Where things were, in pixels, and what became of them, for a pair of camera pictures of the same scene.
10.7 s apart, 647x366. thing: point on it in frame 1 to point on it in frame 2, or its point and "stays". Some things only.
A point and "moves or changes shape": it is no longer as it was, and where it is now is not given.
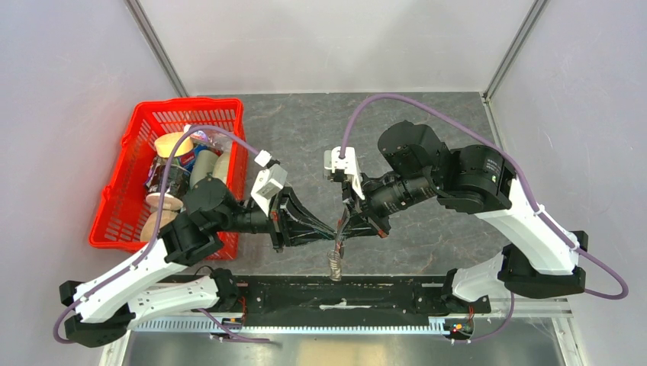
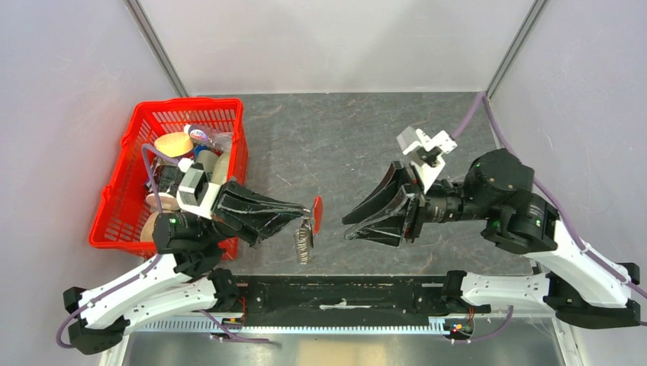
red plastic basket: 118,226 stays
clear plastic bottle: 213,138 stays
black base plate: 308,297 stays
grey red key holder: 336,255 moves or changes shape
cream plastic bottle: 203,166 stays
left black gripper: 288,201 to 236,203
